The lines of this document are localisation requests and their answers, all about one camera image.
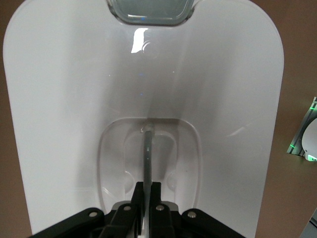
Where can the white box lid grey latches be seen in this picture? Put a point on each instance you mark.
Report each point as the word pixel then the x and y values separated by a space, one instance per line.
pixel 74 99

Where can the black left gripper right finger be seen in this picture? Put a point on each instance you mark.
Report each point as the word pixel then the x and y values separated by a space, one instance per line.
pixel 161 218

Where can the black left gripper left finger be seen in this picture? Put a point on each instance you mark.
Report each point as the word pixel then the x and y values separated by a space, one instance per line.
pixel 128 218

